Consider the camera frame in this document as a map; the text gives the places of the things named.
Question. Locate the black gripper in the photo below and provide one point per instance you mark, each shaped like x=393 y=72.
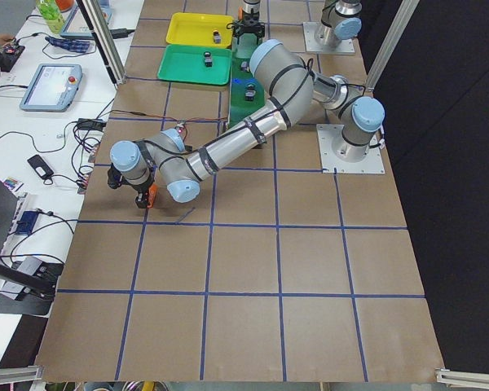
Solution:
x=138 y=190
x=248 y=22

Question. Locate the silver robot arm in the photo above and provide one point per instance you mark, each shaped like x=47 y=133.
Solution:
x=339 y=22
x=292 y=85

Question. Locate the yellow plastic tray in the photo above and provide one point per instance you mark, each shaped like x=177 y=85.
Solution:
x=196 y=29

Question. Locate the blue plaid cloth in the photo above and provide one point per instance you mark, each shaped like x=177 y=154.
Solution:
x=71 y=45

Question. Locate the aluminium frame post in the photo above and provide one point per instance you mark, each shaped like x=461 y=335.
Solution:
x=97 y=24

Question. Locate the green conveyor belt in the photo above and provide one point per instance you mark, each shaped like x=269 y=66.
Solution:
x=238 y=107

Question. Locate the green push button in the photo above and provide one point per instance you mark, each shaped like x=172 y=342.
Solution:
x=250 y=92
x=208 y=60

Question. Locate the green plastic tray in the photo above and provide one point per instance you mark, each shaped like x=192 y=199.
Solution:
x=185 y=64

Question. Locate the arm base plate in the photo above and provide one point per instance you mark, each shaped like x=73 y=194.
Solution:
x=320 y=39
x=337 y=156

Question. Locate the orange cylinder battery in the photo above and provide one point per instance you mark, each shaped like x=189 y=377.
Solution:
x=151 y=195

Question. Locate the black monitor stand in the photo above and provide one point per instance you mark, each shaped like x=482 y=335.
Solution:
x=29 y=281

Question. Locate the upper teach pendant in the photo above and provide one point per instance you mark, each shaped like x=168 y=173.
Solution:
x=52 y=88

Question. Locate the green drink bottle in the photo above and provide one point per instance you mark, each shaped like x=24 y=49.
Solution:
x=52 y=14

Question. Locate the black power adapter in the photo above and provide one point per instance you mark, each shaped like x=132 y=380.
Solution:
x=90 y=124

